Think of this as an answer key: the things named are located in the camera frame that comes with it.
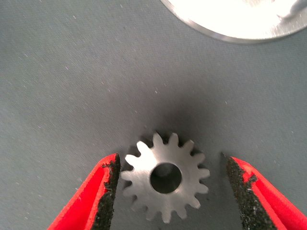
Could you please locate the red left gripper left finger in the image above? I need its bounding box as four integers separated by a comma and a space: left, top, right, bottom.
47, 153, 121, 230

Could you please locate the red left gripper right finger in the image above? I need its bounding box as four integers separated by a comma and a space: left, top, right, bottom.
222, 152, 307, 230

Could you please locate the small steel planetary gear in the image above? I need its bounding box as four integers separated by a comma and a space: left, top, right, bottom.
119, 131, 211, 224

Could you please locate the round metal carrier plate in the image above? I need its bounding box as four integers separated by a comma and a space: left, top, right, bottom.
160, 0, 307, 45

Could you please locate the dark grey table cloth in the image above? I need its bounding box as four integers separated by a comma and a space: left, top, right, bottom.
0, 0, 307, 230

